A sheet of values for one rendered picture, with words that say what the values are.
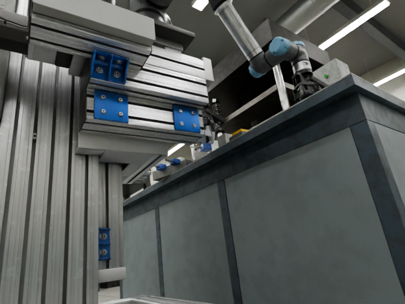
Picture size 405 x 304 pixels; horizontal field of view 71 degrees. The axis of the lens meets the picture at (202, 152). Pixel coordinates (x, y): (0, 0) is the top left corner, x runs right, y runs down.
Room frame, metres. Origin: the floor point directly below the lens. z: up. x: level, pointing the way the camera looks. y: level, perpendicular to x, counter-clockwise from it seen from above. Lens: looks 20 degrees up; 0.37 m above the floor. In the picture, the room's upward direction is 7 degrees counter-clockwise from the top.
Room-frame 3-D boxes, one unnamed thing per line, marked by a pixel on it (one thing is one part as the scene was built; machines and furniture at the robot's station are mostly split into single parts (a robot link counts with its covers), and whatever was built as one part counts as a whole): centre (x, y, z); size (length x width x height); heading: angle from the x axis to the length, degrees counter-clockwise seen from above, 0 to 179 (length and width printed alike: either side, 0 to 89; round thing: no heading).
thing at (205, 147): (1.22, -0.01, 0.83); 0.13 x 0.05 x 0.05; 115
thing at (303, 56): (1.06, -0.48, 1.15); 0.09 x 0.08 x 0.11; 128
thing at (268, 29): (2.50, -0.56, 1.75); 1.30 x 0.84 x 0.61; 38
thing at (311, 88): (1.06, -0.47, 0.99); 0.09 x 0.08 x 0.12; 107
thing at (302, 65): (1.06, -0.48, 1.07); 0.08 x 0.08 x 0.05
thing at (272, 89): (2.53, -0.60, 1.51); 1.10 x 0.70 x 0.05; 38
